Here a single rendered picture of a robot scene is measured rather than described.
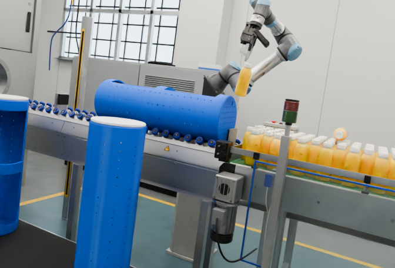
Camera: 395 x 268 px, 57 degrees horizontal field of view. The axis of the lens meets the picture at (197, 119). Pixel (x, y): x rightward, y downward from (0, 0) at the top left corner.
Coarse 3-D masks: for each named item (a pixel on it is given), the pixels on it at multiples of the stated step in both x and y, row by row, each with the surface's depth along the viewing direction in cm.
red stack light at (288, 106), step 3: (285, 102) 156; (288, 102) 154; (291, 102) 154; (294, 102) 154; (297, 102) 156; (285, 105) 156; (288, 105) 154; (291, 105) 154; (294, 105) 154; (297, 105) 154; (285, 108) 155; (288, 108) 154; (291, 108) 154; (294, 108) 154; (297, 108) 155; (294, 111) 154; (297, 111) 155
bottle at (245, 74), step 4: (244, 68) 196; (248, 68) 195; (240, 72) 197; (244, 72) 196; (248, 72) 195; (240, 76) 197; (244, 76) 196; (248, 76) 196; (240, 80) 197; (244, 80) 196; (248, 80) 197; (236, 84) 201; (240, 84) 198; (244, 84) 197; (248, 84) 198; (236, 88) 200; (240, 88) 198; (244, 88) 198; (236, 92) 200; (240, 92) 199; (244, 92) 199; (244, 96) 200
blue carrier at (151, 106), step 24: (96, 96) 233; (120, 96) 225; (144, 96) 218; (168, 96) 213; (192, 96) 208; (216, 96) 204; (144, 120) 219; (168, 120) 210; (192, 120) 203; (216, 120) 196
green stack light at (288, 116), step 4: (284, 112) 155; (288, 112) 154; (292, 112) 154; (296, 112) 154; (284, 116) 155; (288, 116) 154; (292, 116) 154; (296, 116) 155; (284, 120) 155; (288, 120) 154; (292, 120) 154; (296, 120) 156
